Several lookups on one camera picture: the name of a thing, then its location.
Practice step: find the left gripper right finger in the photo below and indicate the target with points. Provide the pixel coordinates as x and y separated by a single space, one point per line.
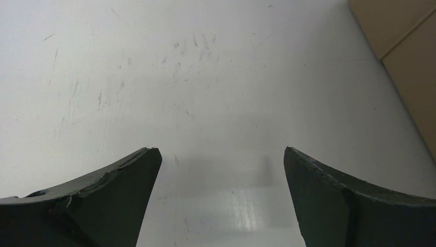
336 209

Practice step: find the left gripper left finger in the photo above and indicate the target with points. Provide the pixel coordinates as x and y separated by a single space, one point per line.
103 208

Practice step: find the tan plastic toolbox bin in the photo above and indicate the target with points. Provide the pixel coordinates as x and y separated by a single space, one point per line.
402 36

